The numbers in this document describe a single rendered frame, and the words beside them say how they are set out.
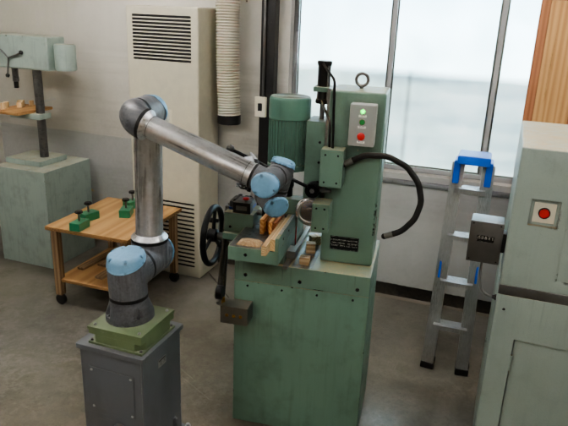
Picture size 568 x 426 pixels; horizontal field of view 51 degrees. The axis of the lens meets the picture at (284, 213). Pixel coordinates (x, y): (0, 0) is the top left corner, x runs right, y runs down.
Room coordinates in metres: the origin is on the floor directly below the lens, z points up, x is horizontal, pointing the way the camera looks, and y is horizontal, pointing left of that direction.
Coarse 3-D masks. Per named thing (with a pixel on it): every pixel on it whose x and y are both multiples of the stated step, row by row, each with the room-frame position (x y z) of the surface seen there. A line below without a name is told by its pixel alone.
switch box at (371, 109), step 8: (352, 104) 2.29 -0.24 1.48; (360, 104) 2.29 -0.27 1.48; (368, 104) 2.30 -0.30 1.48; (376, 104) 2.31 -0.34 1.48; (352, 112) 2.29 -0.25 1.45; (360, 112) 2.28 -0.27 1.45; (368, 112) 2.27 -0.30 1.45; (376, 112) 2.28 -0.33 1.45; (352, 120) 2.28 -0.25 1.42; (368, 120) 2.27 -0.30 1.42; (376, 120) 2.31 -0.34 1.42; (352, 128) 2.28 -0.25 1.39; (360, 128) 2.28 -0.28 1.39; (368, 128) 2.27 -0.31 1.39; (352, 136) 2.28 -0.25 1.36; (368, 136) 2.27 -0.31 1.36; (352, 144) 2.28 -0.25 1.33; (360, 144) 2.28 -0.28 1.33; (368, 144) 2.27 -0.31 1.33
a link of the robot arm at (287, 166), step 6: (276, 156) 2.14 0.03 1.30; (270, 162) 2.13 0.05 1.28; (276, 162) 2.09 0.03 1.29; (282, 162) 2.08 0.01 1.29; (288, 162) 2.10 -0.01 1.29; (282, 168) 2.06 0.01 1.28; (288, 168) 2.09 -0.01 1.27; (294, 168) 2.12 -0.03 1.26; (288, 174) 2.08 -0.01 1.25; (288, 180) 2.08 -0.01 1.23; (288, 186) 2.11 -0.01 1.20; (282, 192) 2.10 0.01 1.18
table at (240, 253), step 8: (256, 224) 2.51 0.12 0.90; (224, 232) 2.47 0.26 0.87; (232, 232) 2.47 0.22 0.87; (240, 232) 2.40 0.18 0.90; (248, 232) 2.40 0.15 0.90; (256, 232) 2.40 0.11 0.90; (232, 240) 2.31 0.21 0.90; (264, 240) 2.32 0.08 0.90; (288, 240) 2.38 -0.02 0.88; (232, 248) 2.24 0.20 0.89; (240, 248) 2.23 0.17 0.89; (248, 248) 2.23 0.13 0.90; (256, 248) 2.22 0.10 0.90; (280, 248) 2.24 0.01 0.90; (232, 256) 2.24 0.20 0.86; (240, 256) 2.23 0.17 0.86; (248, 256) 2.23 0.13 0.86; (256, 256) 2.22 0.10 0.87; (264, 256) 2.21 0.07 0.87; (272, 256) 2.21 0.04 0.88; (280, 256) 2.24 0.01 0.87; (272, 264) 2.21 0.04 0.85
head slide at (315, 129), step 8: (320, 104) 2.48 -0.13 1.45; (320, 112) 2.48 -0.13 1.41; (312, 120) 2.44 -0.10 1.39; (320, 120) 2.45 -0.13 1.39; (312, 128) 2.42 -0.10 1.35; (320, 128) 2.41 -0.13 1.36; (312, 136) 2.42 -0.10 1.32; (320, 136) 2.41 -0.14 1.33; (312, 144) 2.42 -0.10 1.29; (320, 144) 2.41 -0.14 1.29; (312, 152) 2.42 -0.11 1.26; (304, 160) 2.43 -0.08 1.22; (312, 160) 2.42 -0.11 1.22; (304, 168) 2.43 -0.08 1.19; (312, 168) 2.42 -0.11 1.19; (304, 176) 2.43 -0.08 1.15; (312, 176) 2.42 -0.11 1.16; (304, 192) 2.43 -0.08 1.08; (320, 192) 2.41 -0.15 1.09
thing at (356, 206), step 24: (336, 96) 2.36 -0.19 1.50; (360, 96) 2.34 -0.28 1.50; (384, 96) 2.32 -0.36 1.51; (336, 120) 2.36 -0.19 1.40; (384, 120) 2.32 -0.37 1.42; (336, 144) 2.36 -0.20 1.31; (384, 144) 2.38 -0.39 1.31; (360, 168) 2.34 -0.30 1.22; (336, 192) 2.36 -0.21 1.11; (360, 192) 2.33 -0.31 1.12; (336, 216) 2.35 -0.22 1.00; (360, 216) 2.33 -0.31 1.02; (360, 240) 2.33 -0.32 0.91; (360, 264) 2.33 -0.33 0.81
